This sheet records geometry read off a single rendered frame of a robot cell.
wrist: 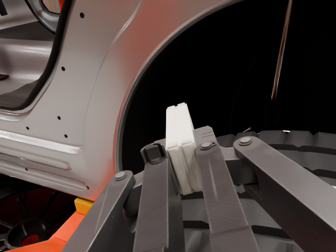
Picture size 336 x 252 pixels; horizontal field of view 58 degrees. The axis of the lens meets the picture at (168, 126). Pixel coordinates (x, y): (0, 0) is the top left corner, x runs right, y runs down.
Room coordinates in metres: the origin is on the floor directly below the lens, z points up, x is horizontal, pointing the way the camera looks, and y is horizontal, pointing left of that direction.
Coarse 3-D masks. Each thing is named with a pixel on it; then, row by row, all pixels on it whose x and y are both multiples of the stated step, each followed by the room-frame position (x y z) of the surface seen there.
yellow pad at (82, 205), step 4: (76, 200) 0.72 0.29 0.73; (80, 200) 0.71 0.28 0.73; (84, 200) 0.71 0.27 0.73; (88, 200) 0.71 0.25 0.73; (76, 204) 0.71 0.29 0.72; (80, 204) 0.71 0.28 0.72; (84, 204) 0.70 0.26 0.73; (88, 204) 0.70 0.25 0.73; (76, 208) 0.71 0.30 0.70; (80, 208) 0.71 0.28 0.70; (84, 208) 0.70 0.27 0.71; (88, 208) 0.69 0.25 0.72; (80, 212) 0.71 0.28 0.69; (84, 212) 0.70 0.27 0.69
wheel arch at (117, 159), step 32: (224, 0) 0.53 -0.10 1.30; (256, 0) 0.81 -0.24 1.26; (320, 0) 0.75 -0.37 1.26; (192, 32) 0.76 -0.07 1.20; (224, 32) 0.85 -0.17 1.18; (256, 32) 0.81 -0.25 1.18; (320, 32) 0.75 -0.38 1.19; (160, 64) 0.70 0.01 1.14; (192, 64) 0.89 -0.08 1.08; (224, 64) 0.85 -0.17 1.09; (256, 64) 0.81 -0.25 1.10; (288, 64) 0.77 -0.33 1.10; (320, 64) 0.74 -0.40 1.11; (128, 96) 0.62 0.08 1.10; (160, 96) 0.85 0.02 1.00; (192, 96) 0.89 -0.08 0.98; (224, 96) 0.85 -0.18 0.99; (256, 96) 0.81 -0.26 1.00; (288, 96) 0.77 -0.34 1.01; (320, 96) 0.74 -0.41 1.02; (128, 128) 0.68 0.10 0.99; (160, 128) 0.88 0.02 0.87; (224, 128) 0.84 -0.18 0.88; (320, 128) 0.73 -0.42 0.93; (128, 160) 0.69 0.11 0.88
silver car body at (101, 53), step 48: (0, 0) 2.58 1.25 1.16; (96, 0) 0.66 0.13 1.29; (144, 0) 0.59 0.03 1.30; (192, 0) 0.55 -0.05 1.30; (0, 48) 1.98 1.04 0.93; (48, 48) 1.83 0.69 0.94; (96, 48) 0.67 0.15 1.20; (144, 48) 0.59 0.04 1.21; (0, 96) 1.44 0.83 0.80; (48, 96) 0.75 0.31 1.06; (96, 96) 0.65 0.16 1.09; (0, 144) 0.82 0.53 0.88; (48, 144) 0.75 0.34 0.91; (96, 144) 0.66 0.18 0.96; (96, 192) 0.67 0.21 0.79
